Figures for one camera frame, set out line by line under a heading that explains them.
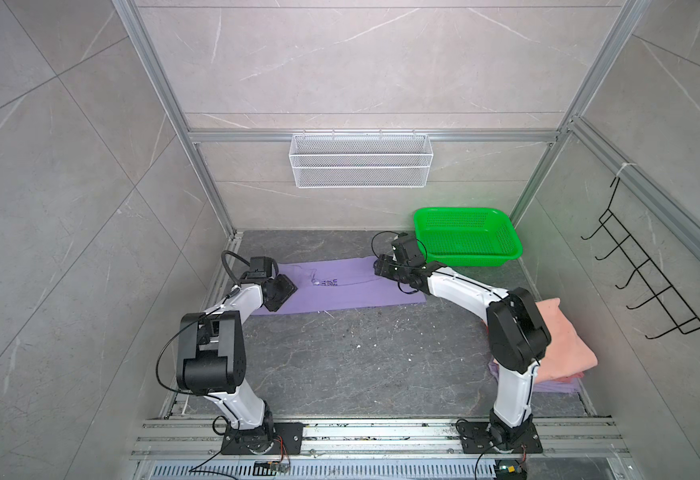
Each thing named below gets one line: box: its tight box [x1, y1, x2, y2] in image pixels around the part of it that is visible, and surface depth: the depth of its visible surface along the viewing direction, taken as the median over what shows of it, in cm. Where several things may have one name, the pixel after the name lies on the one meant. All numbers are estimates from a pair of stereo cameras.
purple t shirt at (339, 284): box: [251, 256, 427, 316], surface depth 106 cm
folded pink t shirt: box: [536, 297, 598, 384], surface depth 82 cm
